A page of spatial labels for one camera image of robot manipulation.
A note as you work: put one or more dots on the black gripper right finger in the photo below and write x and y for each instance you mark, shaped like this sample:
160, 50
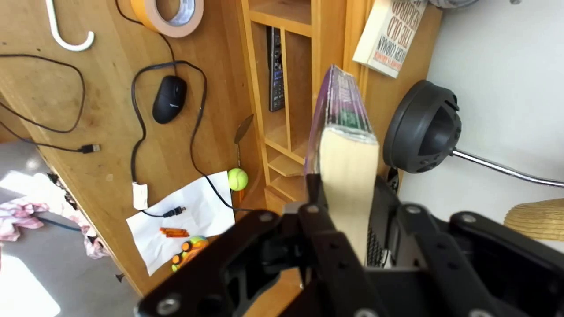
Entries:
433, 253

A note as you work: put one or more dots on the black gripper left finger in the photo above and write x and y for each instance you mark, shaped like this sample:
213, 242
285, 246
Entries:
317, 248

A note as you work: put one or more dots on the purple paperback book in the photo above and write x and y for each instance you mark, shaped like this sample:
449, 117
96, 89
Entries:
349, 177

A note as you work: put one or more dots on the white paperback book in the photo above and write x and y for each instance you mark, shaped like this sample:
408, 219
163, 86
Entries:
387, 41

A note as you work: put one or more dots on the yellow-green tennis ball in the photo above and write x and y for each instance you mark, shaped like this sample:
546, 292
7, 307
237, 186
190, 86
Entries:
237, 179

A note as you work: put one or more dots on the straw hat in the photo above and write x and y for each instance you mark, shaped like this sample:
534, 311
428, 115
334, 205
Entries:
537, 221

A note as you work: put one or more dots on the white paper sheet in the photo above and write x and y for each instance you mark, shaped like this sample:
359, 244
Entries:
199, 205

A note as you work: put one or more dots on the orange green toy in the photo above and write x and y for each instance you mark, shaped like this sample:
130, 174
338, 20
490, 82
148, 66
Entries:
188, 249

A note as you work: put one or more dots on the orange crayon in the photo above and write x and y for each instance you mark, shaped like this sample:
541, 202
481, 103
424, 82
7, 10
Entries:
174, 233

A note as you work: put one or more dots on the short black plug lead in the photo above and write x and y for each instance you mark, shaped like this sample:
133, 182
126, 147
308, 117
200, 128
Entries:
172, 212

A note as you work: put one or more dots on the black remote control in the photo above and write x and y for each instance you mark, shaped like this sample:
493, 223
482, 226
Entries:
274, 71

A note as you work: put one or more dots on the black computer mouse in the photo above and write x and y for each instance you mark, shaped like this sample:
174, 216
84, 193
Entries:
169, 100

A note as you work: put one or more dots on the wooden roll-top desk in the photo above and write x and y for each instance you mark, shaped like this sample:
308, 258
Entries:
111, 107

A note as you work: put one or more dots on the orange tape roll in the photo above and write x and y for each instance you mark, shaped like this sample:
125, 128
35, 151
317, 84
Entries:
176, 27

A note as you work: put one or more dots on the pink patterned cloth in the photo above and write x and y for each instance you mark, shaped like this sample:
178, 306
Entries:
19, 214

